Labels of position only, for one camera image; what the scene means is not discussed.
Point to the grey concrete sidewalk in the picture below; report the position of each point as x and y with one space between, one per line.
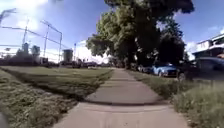
123 90

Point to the grey car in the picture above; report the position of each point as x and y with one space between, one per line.
144 68

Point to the large leafy tree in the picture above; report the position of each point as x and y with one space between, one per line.
140 30

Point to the grey cylindrical tank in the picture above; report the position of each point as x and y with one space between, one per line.
67 55

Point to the blue car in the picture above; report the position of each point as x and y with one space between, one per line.
164 70

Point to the tall metal pole structure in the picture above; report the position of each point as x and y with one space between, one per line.
50 36

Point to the grass field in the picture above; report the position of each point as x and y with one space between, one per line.
36 90

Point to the grass verge strip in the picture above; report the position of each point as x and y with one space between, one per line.
196 100

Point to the dark car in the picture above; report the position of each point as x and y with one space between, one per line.
205 68

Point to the building with balcony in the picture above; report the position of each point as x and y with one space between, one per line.
211 48

